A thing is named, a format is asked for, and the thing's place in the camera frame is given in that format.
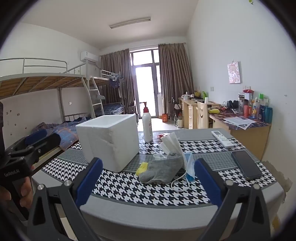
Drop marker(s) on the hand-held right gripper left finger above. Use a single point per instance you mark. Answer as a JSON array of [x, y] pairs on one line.
[[90, 180]]

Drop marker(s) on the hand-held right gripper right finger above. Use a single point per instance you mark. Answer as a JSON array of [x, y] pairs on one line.
[[208, 180]]

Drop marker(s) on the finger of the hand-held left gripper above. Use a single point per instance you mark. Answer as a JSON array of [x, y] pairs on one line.
[[35, 136], [48, 140]]

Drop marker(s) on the blue face mask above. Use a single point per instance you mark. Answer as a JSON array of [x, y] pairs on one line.
[[189, 166]]

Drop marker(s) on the white foam box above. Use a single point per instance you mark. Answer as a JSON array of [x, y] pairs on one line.
[[108, 141]]

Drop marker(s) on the grey sock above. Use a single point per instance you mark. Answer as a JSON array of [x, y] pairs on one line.
[[159, 170]]

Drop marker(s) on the yellow foam net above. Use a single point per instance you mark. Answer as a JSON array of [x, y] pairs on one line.
[[141, 168]]

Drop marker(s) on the white face mask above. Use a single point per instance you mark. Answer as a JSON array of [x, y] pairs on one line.
[[170, 143]]

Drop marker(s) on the person's left hand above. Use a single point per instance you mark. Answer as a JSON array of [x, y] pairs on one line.
[[26, 194]]

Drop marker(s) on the blue plaid quilt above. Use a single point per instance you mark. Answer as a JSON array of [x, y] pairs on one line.
[[67, 132]]

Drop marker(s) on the houndstooth tablecloth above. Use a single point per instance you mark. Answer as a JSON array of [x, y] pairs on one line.
[[129, 190]]

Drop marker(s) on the black smartphone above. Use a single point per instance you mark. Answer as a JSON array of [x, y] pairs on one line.
[[246, 165]]

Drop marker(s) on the white remote control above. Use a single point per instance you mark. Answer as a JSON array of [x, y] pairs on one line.
[[222, 139]]

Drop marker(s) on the large metal bunk bed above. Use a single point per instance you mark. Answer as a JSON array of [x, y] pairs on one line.
[[34, 78]]

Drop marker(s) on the wooden desk with patterned cover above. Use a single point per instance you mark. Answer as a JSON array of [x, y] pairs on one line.
[[249, 139]]

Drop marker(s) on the red snack packet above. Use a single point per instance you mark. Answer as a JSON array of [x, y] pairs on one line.
[[161, 136]]

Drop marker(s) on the printed papers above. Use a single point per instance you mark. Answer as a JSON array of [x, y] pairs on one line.
[[240, 121]]

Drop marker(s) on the wooden chair with smiley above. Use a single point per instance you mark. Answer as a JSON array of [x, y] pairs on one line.
[[202, 113]]

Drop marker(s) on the wooden desk with drawers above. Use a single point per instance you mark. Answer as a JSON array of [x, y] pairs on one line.
[[192, 113]]

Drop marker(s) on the yellow pouch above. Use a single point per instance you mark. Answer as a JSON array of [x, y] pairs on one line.
[[214, 111]]

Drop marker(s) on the small metal bunk bed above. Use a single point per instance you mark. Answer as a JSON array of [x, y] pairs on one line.
[[111, 107]]

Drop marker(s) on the orange jug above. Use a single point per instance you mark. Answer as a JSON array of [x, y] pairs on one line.
[[165, 118]]

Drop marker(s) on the white pump bottle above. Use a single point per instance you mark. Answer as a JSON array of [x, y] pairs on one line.
[[147, 127]]

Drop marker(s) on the red bottle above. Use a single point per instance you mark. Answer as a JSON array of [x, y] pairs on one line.
[[246, 111]]

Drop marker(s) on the black headphones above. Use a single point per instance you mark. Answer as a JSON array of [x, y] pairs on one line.
[[232, 104]]

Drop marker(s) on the black folding chair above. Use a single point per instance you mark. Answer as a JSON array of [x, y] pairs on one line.
[[133, 111]]

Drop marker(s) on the silver thermos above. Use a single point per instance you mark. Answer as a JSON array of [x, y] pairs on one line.
[[241, 103]]

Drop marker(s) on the dark blue bottle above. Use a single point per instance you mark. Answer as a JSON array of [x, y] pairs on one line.
[[262, 113]]

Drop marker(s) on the purple hanging clothes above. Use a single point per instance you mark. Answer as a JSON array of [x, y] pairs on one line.
[[114, 83]]

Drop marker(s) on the teal bottle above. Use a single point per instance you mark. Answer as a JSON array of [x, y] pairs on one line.
[[268, 114]]

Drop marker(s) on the white air conditioner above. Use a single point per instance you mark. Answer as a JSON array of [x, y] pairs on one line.
[[89, 56]]

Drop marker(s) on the white box with red packet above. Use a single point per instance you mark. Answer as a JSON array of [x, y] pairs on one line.
[[248, 95]]

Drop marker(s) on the brown curtain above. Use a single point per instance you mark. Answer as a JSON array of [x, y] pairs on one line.
[[175, 76], [111, 64]]

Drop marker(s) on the glass balcony door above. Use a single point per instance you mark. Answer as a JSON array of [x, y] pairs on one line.
[[145, 83]]

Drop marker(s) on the ceiling tube light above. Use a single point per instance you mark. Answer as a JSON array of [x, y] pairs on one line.
[[129, 22]]

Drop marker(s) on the pink wall poster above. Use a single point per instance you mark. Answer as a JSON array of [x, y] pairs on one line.
[[234, 72]]

